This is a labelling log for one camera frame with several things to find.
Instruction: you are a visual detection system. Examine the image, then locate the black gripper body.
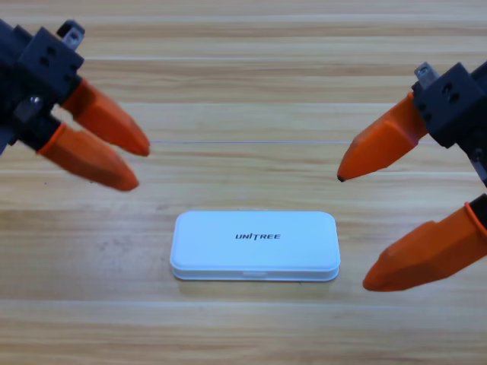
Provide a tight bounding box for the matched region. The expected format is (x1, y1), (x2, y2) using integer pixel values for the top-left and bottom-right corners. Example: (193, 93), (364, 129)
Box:
(0, 18), (86, 157)
(412, 60), (487, 189)

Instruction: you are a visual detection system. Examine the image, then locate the white Unitree pencil case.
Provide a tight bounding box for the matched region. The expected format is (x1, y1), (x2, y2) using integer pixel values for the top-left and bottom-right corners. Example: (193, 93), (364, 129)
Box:
(169, 210), (341, 283)

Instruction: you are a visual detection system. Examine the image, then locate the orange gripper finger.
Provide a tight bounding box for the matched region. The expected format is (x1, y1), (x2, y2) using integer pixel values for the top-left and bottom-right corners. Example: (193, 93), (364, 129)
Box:
(62, 78), (151, 157)
(37, 123), (140, 192)
(336, 91), (431, 183)
(361, 193), (487, 294)

